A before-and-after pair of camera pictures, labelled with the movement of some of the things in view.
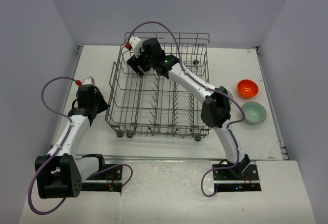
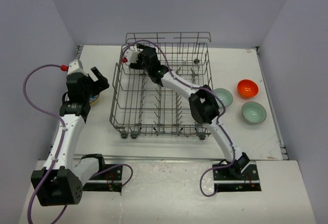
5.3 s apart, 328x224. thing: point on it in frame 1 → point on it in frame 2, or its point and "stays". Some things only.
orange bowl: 247,88 stays
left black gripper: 104,105 → 99,85
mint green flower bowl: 254,113 stays
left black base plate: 110,180 stays
